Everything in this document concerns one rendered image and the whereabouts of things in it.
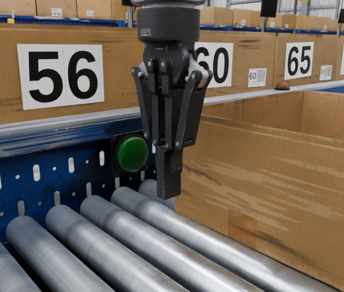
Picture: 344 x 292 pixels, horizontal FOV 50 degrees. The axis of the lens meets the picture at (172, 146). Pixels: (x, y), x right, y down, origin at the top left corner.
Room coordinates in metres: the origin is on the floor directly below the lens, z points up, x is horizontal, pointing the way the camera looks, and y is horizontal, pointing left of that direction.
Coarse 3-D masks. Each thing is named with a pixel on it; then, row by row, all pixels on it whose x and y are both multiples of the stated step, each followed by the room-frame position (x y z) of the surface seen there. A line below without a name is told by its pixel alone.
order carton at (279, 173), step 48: (288, 96) 0.78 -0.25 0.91; (336, 96) 0.77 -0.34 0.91; (240, 144) 0.47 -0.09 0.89; (288, 144) 0.42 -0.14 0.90; (336, 144) 0.38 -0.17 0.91; (192, 192) 0.53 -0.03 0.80; (240, 192) 0.47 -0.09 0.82; (288, 192) 0.41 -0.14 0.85; (336, 192) 0.37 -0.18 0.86; (240, 240) 0.46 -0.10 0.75; (288, 240) 0.41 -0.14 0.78; (336, 240) 0.37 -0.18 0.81; (336, 288) 0.36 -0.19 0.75
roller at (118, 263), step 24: (48, 216) 0.57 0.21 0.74; (72, 216) 0.55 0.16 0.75; (72, 240) 0.50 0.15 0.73; (96, 240) 0.47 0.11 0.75; (96, 264) 0.44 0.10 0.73; (120, 264) 0.42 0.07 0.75; (144, 264) 0.41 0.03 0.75; (120, 288) 0.40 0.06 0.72; (144, 288) 0.37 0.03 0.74; (168, 288) 0.36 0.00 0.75
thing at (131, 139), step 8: (120, 144) 0.68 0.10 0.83; (128, 144) 0.68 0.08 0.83; (136, 144) 0.69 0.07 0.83; (144, 144) 0.70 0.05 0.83; (120, 152) 0.67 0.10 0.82; (128, 152) 0.68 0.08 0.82; (136, 152) 0.69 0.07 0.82; (144, 152) 0.70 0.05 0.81; (120, 160) 0.67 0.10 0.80; (128, 160) 0.68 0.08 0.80; (136, 160) 0.69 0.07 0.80; (144, 160) 0.70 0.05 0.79; (128, 168) 0.68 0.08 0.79; (136, 168) 0.69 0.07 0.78
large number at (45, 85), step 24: (24, 48) 0.64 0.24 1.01; (48, 48) 0.66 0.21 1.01; (72, 48) 0.69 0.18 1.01; (96, 48) 0.73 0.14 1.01; (24, 72) 0.63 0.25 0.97; (48, 72) 0.66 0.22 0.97; (72, 72) 0.69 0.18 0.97; (96, 72) 0.72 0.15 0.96; (24, 96) 0.63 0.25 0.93; (48, 96) 0.66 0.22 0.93; (72, 96) 0.69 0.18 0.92; (96, 96) 0.72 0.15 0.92
